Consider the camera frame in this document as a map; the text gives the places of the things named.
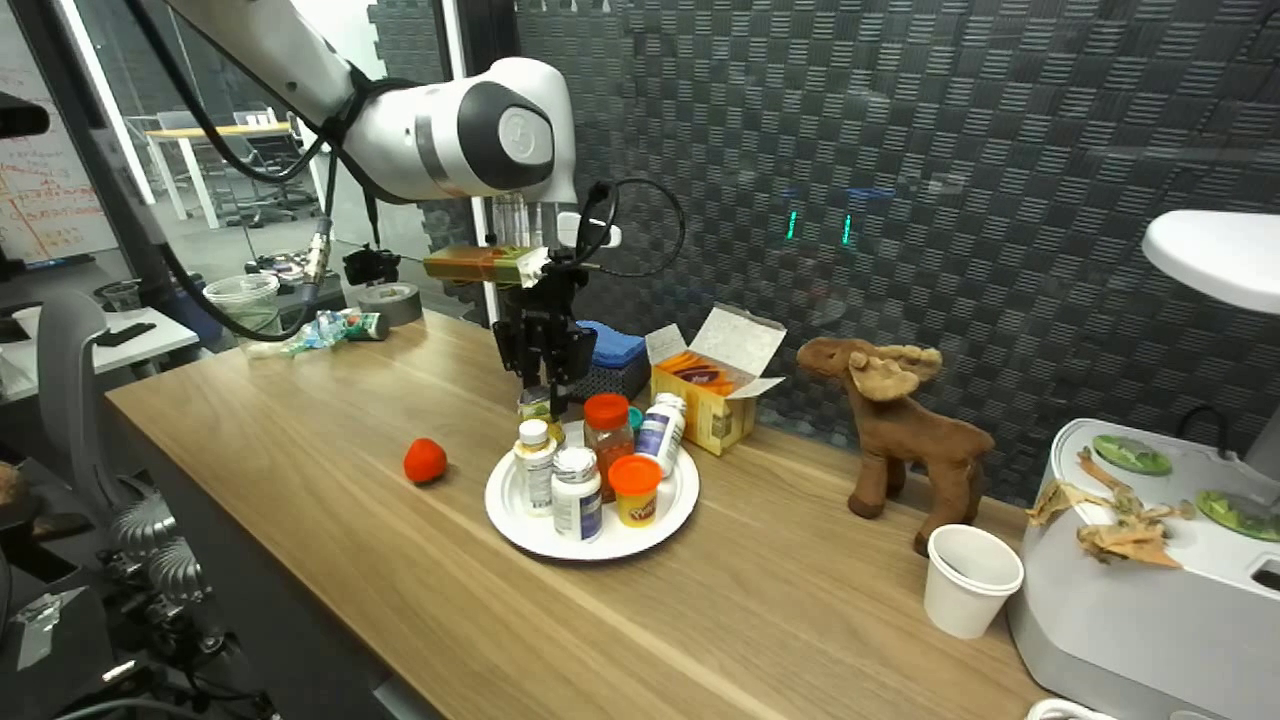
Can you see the brown plush moose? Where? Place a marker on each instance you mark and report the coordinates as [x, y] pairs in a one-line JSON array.
[[894, 427]]

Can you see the small clear jar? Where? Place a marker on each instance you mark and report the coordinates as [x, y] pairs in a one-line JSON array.
[[537, 406]]

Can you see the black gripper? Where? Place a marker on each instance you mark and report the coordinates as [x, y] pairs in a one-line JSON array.
[[541, 342]]

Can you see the white paper cup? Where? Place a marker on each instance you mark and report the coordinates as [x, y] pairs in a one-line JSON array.
[[968, 579]]

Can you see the small tub orange lid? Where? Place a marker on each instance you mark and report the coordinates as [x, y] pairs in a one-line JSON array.
[[633, 490]]

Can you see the yellow cardboard box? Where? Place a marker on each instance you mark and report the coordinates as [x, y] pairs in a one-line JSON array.
[[716, 375]]

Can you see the cream bottle white cap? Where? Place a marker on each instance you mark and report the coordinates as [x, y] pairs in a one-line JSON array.
[[532, 461]]

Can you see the white paper plate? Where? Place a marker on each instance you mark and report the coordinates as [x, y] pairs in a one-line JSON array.
[[530, 529]]

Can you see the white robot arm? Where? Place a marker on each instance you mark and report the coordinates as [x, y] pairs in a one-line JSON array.
[[498, 135]]

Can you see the clear plastic tub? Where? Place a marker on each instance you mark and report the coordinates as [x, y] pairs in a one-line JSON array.
[[245, 297]]

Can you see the white round lamp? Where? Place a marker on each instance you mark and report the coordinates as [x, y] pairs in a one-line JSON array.
[[1222, 254]]

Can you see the red ball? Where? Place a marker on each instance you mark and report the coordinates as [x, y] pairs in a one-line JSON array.
[[426, 461]]

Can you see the white grey appliance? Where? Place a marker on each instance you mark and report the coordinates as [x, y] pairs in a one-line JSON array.
[[1151, 579]]

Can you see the white pill bottle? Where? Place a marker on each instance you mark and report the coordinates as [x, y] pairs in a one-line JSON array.
[[575, 492]]

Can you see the white bottle blue label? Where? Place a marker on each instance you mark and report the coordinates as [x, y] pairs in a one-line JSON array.
[[661, 430]]

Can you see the spice jar orange lid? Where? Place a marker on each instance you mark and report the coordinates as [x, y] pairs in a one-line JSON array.
[[604, 427]]

